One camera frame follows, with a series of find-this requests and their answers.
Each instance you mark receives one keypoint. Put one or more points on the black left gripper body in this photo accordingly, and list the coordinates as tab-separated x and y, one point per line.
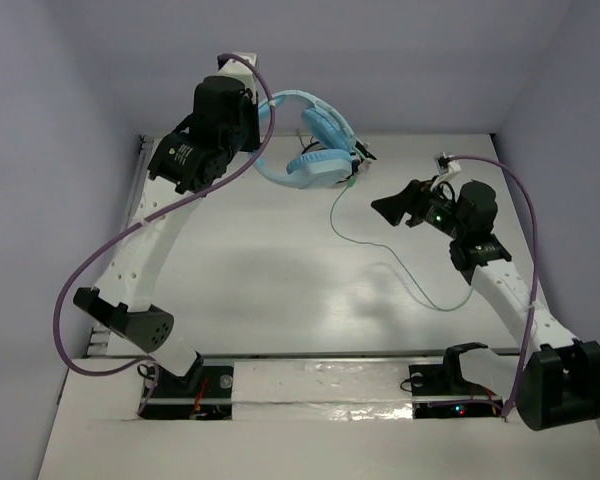
225	119

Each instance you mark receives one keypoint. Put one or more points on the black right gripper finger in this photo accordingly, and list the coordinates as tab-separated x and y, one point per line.
399	201
394	217

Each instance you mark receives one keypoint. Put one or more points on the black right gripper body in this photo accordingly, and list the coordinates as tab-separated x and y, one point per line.
437	211

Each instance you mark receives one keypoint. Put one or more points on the light blue headphones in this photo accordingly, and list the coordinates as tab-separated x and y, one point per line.
334	156

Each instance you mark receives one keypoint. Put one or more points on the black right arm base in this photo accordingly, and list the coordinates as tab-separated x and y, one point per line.
440	391

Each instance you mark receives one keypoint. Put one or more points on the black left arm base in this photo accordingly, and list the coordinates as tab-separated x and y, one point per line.
164	398

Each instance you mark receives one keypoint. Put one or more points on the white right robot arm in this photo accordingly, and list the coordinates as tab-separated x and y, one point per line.
556	381

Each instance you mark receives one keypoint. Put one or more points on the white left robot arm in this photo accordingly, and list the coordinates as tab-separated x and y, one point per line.
185	162

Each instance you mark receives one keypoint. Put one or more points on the black and white headphones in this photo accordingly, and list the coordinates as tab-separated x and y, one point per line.
361	155

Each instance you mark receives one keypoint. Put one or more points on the silver tape strip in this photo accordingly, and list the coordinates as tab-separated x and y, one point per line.
320	390

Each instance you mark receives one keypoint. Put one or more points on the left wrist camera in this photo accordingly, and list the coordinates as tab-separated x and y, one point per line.
236	69

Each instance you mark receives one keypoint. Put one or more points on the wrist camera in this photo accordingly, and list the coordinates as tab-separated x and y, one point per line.
236	69
447	167

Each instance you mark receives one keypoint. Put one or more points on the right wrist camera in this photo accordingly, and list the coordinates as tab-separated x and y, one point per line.
447	167

